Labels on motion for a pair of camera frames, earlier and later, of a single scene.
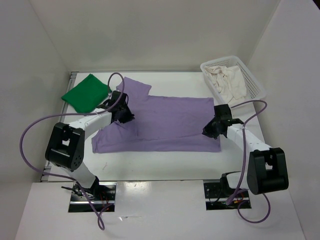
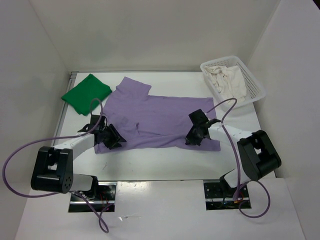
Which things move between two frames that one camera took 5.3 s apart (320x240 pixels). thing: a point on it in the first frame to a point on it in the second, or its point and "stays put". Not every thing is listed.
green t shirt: x=87 y=94 stays put
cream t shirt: x=229 y=80 stays put
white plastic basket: x=231 y=80 stays put
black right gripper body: x=211 y=128 to x=194 y=129
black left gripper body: x=126 y=115 to x=108 y=134
